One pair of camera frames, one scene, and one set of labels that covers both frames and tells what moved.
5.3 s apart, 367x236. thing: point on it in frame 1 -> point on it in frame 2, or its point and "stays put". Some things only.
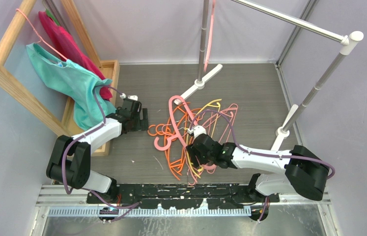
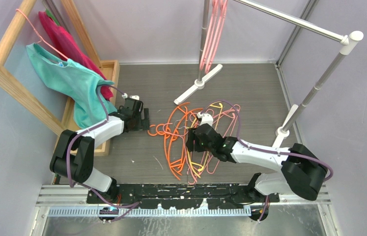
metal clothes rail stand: (350, 40) stays put
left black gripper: (141, 125) stays put
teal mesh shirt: (91, 107) stays put
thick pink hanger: (172, 138) -> (222, 5)
